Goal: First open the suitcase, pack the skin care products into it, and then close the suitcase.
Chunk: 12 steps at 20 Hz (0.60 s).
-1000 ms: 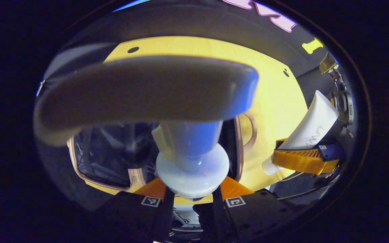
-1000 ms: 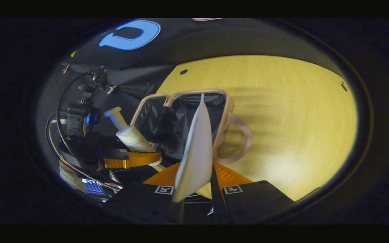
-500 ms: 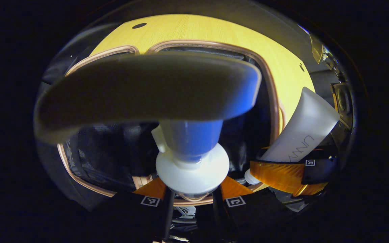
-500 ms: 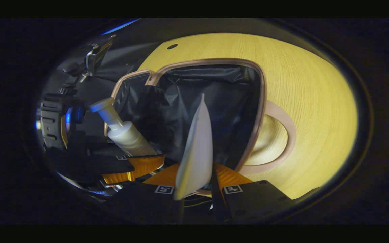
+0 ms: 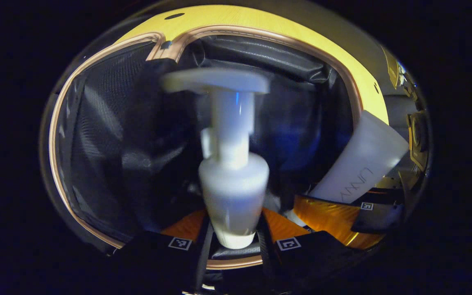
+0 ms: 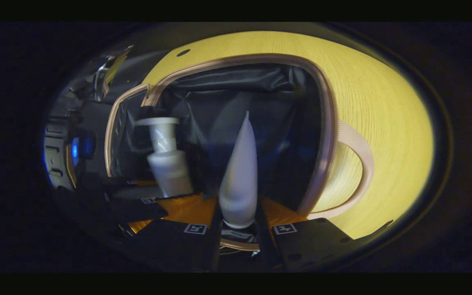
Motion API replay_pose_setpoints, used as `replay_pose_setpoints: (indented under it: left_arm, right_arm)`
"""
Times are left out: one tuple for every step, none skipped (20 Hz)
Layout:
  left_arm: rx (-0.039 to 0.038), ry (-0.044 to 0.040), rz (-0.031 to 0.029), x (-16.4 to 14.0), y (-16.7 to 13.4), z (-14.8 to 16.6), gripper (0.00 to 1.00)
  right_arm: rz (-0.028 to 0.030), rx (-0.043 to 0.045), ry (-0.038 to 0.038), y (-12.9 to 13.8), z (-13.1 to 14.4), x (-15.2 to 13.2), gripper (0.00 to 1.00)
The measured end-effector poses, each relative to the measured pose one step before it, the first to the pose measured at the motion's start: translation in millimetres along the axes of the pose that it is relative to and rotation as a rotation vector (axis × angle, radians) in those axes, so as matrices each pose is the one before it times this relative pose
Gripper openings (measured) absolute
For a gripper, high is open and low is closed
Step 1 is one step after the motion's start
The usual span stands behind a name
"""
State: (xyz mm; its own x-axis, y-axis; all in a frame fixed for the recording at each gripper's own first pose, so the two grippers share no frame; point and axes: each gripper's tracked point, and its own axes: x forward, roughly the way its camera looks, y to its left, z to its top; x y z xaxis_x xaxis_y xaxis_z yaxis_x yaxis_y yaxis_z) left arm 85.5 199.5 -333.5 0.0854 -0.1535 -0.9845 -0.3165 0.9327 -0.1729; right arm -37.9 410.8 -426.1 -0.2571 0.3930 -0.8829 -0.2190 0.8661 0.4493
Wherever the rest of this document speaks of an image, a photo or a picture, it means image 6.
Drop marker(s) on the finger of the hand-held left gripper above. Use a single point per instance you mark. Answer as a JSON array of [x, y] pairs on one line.
[[137, 209], [131, 185]]

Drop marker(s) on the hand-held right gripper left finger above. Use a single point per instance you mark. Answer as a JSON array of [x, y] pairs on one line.
[[178, 246]]

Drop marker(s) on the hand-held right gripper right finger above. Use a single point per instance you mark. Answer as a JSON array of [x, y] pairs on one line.
[[309, 246]]

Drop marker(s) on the white pump bottle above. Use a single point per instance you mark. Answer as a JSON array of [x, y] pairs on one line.
[[168, 168]]

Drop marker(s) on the white cone-shaped tube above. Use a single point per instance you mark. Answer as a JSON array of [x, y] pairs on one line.
[[240, 180]]

